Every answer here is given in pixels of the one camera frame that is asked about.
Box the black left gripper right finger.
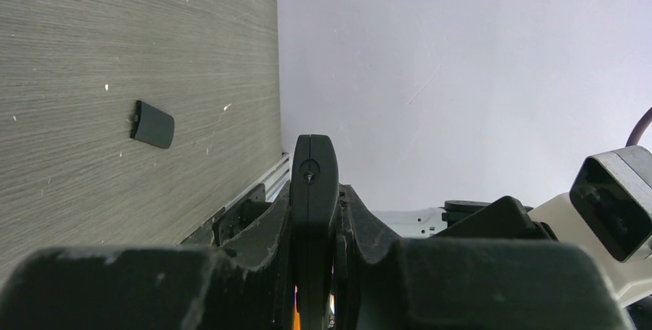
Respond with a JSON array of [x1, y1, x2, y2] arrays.
[[335, 185, 634, 329]]

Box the black remote control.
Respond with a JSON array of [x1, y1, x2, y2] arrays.
[[290, 135, 339, 329]]

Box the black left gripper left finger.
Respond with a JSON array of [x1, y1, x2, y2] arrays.
[[1, 188, 293, 329]]

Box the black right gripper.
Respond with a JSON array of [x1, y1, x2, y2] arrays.
[[433, 195, 556, 241]]

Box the black battery compartment cover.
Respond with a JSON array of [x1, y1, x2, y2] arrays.
[[130, 100, 175, 149]]

